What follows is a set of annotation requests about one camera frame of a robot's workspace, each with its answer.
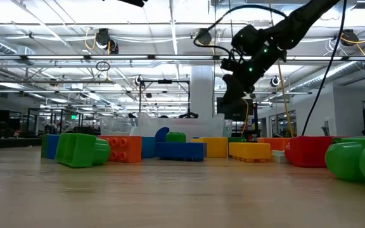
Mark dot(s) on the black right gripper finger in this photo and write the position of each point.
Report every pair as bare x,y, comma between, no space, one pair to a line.
238,92

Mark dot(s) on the dark green toy block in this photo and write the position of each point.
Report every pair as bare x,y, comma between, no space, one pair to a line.
237,139

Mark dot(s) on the yellow toy block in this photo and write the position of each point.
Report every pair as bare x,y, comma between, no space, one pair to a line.
249,151
215,147

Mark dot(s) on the orange toy block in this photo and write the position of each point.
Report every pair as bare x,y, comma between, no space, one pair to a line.
274,144
131,149

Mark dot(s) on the mint toy block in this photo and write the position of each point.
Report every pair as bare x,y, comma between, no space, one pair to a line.
278,157

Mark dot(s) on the dark blue block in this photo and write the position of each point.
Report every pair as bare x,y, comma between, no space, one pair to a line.
179,152

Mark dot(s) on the red toy block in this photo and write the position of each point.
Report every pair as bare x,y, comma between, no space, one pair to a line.
309,152

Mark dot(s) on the large blue toy block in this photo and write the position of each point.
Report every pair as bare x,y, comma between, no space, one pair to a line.
148,147

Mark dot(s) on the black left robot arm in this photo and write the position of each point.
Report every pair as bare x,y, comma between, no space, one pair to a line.
135,2

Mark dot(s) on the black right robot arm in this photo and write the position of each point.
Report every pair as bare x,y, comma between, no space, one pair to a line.
296,22

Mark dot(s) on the white square pillar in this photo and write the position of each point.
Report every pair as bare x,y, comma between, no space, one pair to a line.
201,92

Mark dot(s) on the clear plastic bin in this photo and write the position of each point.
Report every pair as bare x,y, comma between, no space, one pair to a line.
228,128
195,126
116,126

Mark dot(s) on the green exit sign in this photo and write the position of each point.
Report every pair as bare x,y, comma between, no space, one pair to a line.
73,116

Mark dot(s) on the long ceiling light bar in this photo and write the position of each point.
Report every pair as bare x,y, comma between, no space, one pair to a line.
74,57

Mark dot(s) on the small blue toy block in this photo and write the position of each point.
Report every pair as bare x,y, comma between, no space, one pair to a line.
53,147

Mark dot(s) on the small green toy block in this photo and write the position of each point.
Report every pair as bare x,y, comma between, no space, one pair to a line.
44,145

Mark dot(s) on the black low table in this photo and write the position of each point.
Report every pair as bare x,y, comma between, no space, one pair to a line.
5,143

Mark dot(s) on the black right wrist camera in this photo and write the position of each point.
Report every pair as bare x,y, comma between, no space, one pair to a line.
231,65

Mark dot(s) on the black station frame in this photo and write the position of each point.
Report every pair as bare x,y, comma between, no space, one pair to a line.
165,81

